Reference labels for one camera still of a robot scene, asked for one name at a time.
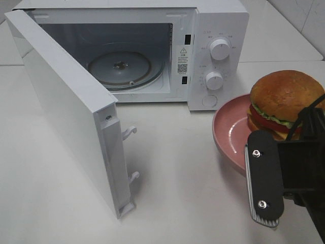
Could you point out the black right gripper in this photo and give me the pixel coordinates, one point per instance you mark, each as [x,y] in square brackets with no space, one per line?
[302,164]

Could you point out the burger with lettuce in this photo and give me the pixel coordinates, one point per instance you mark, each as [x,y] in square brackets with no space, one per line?
[277,98]

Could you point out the pink round plate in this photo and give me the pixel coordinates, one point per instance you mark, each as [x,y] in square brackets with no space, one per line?
[230,131]

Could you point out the white microwave door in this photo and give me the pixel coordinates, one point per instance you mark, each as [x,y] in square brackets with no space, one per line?
[80,109]

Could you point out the round white door button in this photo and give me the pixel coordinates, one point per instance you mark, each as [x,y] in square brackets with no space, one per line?
[209,101]

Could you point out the white lower timer knob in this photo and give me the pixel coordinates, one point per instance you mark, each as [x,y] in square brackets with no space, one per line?
[214,80]

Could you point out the white upper power knob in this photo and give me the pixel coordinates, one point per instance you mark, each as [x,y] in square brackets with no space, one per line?
[220,48]

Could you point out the white microwave oven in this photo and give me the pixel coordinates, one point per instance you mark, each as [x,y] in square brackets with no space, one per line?
[177,32]

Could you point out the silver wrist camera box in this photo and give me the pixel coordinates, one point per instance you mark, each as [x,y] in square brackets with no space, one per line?
[264,178]

